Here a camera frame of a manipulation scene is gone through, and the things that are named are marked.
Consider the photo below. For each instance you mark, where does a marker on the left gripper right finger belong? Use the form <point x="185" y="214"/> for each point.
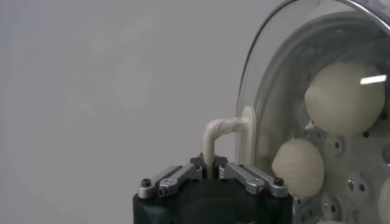
<point x="250" y="178"/>

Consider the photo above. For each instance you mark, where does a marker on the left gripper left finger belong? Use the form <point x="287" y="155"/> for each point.
<point x="176" y="176"/>

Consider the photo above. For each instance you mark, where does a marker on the round glass pot lid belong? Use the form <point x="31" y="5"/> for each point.
<point x="222" y="126"/>

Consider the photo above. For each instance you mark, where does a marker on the stainless steel steamer basket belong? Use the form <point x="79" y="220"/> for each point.
<point x="344" y="158"/>

